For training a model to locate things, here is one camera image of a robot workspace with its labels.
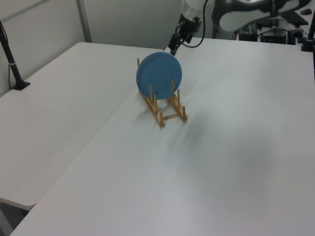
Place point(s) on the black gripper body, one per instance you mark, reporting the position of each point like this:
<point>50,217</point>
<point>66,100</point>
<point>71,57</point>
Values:
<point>186,28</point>

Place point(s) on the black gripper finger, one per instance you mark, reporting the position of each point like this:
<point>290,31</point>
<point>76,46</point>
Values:
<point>187,38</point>
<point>173,44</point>

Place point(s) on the blue round plate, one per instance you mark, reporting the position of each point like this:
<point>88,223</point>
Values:
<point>158,75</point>

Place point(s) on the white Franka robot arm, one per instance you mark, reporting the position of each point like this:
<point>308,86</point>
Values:
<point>243,17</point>

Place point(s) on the wooden plate rack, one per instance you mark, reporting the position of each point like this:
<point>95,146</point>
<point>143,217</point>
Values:
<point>163,108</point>

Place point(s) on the black electronics box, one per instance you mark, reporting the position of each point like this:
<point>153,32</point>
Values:
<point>273,36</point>

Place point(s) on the black computer keyboard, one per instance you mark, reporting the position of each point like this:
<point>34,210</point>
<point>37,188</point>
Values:
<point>299,19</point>

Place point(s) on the black computer mouse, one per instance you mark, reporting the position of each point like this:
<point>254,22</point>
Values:
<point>306,11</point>

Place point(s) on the black clamped camera stand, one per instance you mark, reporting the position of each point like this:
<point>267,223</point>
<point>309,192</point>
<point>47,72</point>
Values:
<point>308,39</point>

